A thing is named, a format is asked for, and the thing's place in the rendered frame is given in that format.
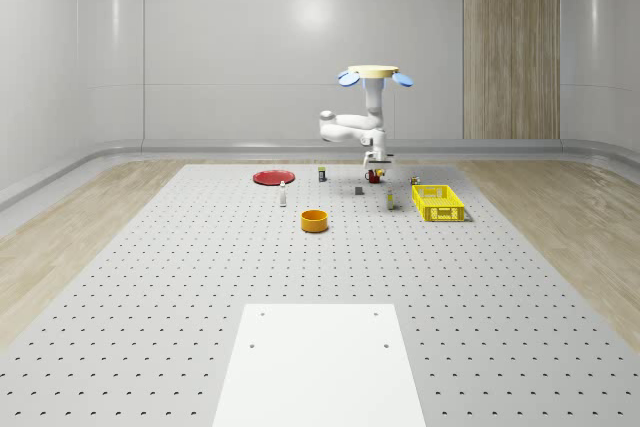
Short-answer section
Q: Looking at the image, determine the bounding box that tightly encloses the yellow bowl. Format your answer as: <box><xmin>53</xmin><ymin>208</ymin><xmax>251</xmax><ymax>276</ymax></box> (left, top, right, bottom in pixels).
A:
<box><xmin>299</xmin><ymin>209</ymin><xmax>330</xmax><ymax>235</ymax></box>

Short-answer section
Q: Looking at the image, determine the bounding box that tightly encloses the drone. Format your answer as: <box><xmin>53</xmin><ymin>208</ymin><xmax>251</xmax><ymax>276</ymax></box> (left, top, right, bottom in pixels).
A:
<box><xmin>336</xmin><ymin>64</ymin><xmax>415</xmax><ymax>90</ymax></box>

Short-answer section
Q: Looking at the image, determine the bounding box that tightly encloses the yellow basket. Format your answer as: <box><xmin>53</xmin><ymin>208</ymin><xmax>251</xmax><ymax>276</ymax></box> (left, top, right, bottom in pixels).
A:
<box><xmin>410</xmin><ymin>183</ymin><xmax>467</xmax><ymax>223</ymax></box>

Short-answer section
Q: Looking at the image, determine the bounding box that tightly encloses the red plate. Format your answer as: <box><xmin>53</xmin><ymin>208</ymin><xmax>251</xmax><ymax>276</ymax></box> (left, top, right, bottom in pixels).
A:
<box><xmin>251</xmin><ymin>169</ymin><xmax>297</xmax><ymax>188</ymax></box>

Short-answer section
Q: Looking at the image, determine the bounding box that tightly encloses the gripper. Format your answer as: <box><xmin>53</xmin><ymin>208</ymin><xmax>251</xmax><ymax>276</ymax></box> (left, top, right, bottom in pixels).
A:
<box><xmin>362</xmin><ymin>150</ymin><xmax>393</xmax><ymax>171</ymax></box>

